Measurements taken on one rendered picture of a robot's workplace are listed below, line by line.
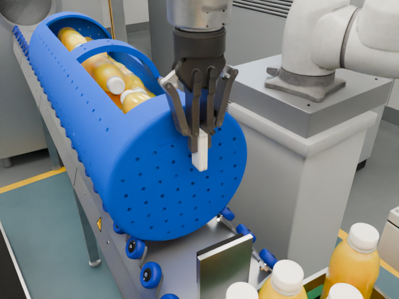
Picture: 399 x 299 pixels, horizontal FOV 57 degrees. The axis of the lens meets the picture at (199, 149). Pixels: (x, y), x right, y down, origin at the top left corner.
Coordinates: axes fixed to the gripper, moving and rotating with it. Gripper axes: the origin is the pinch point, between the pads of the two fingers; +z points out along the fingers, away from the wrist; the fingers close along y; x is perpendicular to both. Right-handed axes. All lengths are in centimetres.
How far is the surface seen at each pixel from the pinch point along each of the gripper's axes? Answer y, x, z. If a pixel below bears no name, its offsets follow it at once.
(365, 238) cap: 13.3, -24.4, 5.8
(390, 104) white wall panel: 257, 124, 99
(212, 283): -4.6, -12.5, 17.5
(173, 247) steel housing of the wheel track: -4.6, 2.7, 23.3
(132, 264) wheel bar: -13.4, 2.7, 23.5
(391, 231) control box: 22.0, -23.4, 9.4
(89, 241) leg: -10, 91, 98
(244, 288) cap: -6.5, -22.8, 5.8
